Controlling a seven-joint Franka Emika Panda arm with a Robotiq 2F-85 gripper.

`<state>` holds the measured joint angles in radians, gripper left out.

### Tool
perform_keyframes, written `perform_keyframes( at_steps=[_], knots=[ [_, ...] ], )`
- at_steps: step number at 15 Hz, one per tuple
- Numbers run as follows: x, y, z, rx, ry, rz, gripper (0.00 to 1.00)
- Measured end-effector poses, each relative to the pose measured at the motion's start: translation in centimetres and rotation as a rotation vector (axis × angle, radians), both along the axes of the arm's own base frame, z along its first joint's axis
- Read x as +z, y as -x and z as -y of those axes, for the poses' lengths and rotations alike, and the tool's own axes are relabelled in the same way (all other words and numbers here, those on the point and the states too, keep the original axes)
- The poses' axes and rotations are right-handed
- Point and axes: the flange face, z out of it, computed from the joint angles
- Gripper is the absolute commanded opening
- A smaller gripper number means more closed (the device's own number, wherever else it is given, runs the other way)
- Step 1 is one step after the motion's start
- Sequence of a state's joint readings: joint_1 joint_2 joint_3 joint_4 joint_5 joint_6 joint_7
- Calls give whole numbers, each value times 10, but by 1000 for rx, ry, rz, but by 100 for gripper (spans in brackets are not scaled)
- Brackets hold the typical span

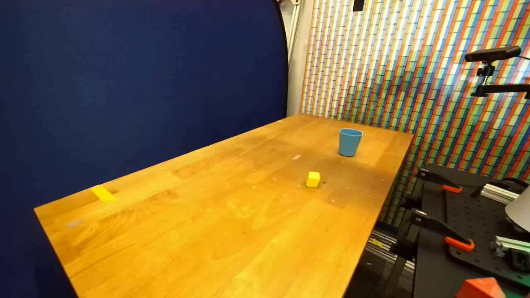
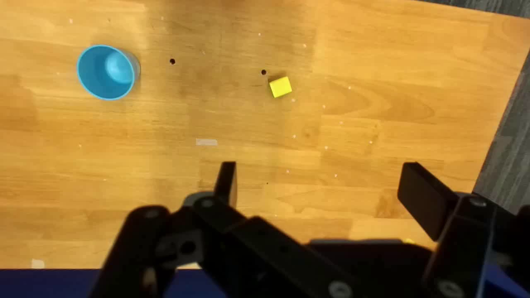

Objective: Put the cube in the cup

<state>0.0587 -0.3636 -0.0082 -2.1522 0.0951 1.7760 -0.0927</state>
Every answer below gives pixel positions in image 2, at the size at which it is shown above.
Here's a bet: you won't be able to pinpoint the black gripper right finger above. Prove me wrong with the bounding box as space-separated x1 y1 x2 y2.
396 160 530 298

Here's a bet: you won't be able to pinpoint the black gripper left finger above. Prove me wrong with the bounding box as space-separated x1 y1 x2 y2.
88 160 361 298

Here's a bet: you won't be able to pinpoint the yellow cube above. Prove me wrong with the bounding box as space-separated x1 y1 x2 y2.
267 74 295 100

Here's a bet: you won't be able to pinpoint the blue cup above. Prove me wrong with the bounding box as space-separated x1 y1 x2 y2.
75 42 141 102

